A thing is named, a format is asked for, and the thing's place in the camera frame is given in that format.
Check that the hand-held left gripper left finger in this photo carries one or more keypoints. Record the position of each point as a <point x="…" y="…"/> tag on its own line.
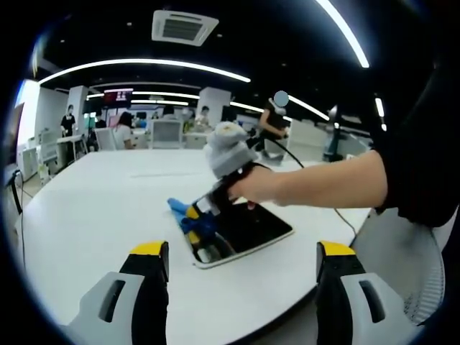
<point x="149" y="305"/>

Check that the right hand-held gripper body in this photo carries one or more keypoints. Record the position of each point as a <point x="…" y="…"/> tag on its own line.
<point x="230" y="151"/>

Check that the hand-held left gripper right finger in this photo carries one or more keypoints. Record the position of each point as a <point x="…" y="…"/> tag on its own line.
<point x="334" y="305"/>

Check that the blue cleaning cloth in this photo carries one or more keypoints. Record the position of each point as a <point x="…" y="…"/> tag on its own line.
<point x="176" y="206"/>

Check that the black tablet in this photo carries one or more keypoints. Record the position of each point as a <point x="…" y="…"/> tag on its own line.
<point x="266" y="226"/>

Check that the person's right hand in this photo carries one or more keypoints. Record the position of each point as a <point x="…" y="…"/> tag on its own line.
<point x="262" y="187"/>

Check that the white mesh office chair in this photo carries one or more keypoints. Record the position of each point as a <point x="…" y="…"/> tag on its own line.
<point x="166" y="133"/>

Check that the white partition panel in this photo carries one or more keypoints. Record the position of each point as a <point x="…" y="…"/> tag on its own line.
<point x="307" y="140"/>

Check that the long curved ceiling light strip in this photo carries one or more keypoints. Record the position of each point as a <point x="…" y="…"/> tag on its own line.
<point x="143" y="62"/>

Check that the red display screen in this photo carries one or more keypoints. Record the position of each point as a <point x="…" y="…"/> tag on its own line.
<point x="118" y="96"/>

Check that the ceiling air conditioner unit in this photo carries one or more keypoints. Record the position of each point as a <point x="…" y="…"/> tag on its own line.
<point x="185" y="28"/>

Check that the straight ceiling light strip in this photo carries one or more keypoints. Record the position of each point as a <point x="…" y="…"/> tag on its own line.
<point x="345" y="32"/>

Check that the black tripod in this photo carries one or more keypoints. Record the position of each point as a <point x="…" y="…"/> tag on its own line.
<point x="16" y="194"/>

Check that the person's black sleeve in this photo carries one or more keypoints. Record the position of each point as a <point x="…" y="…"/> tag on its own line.
<point x="420" y="151"/>

